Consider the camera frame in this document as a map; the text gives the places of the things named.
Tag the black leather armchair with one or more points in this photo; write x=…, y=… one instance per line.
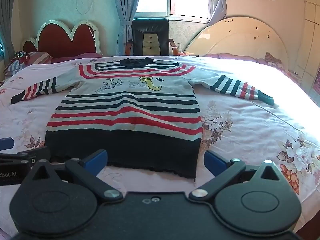
x=147, y=27

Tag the striped knit sweater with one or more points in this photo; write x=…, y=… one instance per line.
x=125, y=120

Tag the pink floral bed sheet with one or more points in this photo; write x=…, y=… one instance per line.
x=250, y=135

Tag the cream round headboard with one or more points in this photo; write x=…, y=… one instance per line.
x=237, y=42

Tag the brown patterned cushion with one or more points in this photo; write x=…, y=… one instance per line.
x=273, y=58

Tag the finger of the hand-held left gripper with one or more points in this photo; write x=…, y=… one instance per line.
x=37, y=153
x=6, y=144

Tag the pink checked pillow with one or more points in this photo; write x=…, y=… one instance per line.
x=225, y=56

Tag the dark pink bedding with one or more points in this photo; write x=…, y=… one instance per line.
x=75, y=56

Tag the blue curtain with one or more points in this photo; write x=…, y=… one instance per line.
x=220, y=7
x=125, y=5

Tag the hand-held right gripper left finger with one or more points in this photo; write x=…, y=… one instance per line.
x=96, y=159

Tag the decorative ribbon bow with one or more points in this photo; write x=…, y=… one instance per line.
x=21, y=54

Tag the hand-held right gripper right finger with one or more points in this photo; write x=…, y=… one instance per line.
x=214, y=163

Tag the striped pillows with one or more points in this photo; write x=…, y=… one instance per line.
x=37, y=58

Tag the grey curtain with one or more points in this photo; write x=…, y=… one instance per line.
x=6, y=30

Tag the white pump bottle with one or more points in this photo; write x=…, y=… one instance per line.
x=179, y=50

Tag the red heart-shaped headboard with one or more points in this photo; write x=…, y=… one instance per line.
x=57, y=40

